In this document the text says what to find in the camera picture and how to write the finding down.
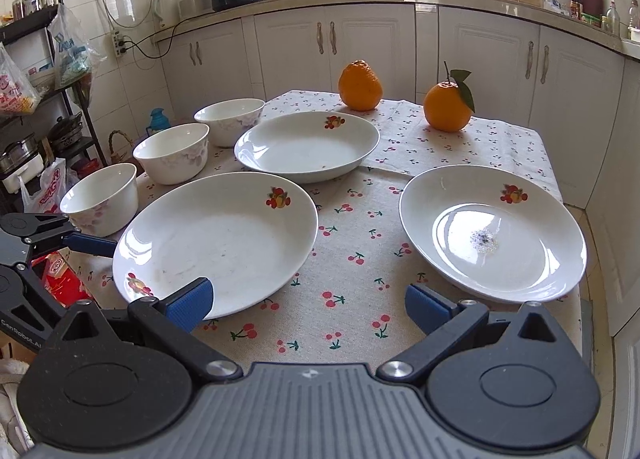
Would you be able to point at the white fruit-print plate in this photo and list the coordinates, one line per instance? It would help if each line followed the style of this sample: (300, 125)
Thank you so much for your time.
(215, 244)
(480, 239)
(305, 144)

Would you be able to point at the clear glass bottle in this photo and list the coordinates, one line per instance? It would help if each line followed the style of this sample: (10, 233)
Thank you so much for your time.
(612, 19)
(634, 21)

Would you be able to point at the black cooking pot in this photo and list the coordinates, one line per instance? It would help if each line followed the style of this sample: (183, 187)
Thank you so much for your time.
(65, 131)

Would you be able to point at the bumpy-top orange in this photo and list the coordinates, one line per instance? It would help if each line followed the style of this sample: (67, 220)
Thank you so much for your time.
(361, 89)

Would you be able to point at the steel pot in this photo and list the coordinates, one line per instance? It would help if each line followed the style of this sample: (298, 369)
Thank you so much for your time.
(17, 154)

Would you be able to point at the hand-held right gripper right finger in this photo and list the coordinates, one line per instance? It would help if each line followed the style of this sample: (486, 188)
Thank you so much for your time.
(425, 311)

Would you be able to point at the dark sauce bottle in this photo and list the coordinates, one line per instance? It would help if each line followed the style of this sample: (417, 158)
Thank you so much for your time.
(576, 1)

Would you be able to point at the blue-print plastic bag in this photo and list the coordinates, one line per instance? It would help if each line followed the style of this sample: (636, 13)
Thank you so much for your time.
(72, 49)

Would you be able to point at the red cardboard box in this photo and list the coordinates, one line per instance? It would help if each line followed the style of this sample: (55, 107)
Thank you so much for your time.
(65, 284)

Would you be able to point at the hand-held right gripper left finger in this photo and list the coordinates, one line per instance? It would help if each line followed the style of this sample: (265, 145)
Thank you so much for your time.
(192, 301)

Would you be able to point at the blue thermos jug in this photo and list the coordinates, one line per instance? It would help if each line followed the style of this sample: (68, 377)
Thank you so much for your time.
(159, 121)

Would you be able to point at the cherry-print tablecloth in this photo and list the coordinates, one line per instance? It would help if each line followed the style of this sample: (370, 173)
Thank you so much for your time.
(350, 249)

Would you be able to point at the red-print bag with yellow contents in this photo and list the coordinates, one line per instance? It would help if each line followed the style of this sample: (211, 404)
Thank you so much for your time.
(15, 89)

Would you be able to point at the white power strip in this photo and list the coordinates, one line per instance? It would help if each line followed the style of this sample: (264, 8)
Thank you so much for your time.
(119, 44)

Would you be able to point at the orange with green leaf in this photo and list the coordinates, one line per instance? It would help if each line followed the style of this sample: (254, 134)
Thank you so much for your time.
(447, 109)

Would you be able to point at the red and white plastic bag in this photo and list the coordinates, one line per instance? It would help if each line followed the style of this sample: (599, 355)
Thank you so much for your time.
(47, 189)

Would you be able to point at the white electric kettle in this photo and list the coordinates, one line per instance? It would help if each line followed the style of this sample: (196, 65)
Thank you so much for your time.
(165, 11)

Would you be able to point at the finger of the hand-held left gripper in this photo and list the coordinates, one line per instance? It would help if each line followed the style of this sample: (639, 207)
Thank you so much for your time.
(52, 321)
(92, 245)

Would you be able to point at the white floral bowl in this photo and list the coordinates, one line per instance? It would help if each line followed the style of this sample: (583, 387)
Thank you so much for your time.
(230, 126)
(100, 209)
(170, 159)

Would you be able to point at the black shelf rack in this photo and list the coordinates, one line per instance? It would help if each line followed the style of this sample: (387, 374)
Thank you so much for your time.
(30, 16)

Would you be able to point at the wicker basket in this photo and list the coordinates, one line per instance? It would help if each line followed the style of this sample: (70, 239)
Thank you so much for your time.
(120, 156)

